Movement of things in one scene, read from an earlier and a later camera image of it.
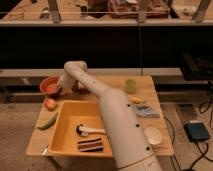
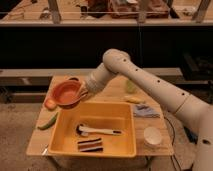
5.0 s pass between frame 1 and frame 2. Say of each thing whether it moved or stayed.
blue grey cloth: stayed
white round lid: stayed
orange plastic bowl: moved
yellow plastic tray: stayed
